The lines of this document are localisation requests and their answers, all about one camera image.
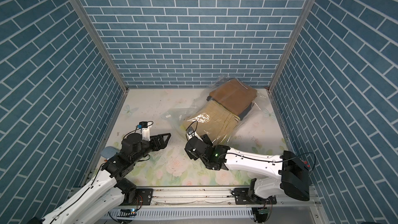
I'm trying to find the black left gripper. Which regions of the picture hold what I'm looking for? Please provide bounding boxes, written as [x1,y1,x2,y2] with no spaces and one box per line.
[130,133,171,164]

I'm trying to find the beige trousers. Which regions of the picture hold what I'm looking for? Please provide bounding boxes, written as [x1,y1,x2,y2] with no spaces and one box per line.
[182,100,240,145]

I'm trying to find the clear plastic vacuum bag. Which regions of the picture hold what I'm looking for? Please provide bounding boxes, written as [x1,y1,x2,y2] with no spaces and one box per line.
[162,76,268,145]

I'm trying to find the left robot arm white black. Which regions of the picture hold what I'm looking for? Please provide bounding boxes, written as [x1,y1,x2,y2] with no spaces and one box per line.
[29,132,171,224]

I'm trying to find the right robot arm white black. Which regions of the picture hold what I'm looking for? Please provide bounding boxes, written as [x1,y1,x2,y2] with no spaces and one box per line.
[185,134,310,201]

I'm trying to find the grey blue small object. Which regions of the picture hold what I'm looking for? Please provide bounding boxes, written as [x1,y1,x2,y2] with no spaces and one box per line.
[100,146,120,160]

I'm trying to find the brown folded garment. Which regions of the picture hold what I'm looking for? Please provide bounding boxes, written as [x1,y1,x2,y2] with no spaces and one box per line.
[207,78,257,119]

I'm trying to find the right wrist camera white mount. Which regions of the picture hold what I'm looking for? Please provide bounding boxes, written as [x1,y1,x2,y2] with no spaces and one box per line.
[186,120,199,141]

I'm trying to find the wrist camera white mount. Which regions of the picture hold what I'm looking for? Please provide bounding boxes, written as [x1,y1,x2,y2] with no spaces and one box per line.
[137,121,153,141]
[186,120,199,141]

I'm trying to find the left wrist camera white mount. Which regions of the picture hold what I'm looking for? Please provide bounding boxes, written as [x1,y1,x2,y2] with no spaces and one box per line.
[137,121,153,141]

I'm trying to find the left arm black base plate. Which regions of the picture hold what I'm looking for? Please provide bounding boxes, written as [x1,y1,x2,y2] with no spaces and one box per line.
[122,188,154,207]

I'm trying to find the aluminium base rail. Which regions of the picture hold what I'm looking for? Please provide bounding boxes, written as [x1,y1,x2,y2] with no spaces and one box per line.
[94,187,328,224]

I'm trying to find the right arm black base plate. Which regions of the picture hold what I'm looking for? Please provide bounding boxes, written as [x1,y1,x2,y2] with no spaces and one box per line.
[231,188,277,206]

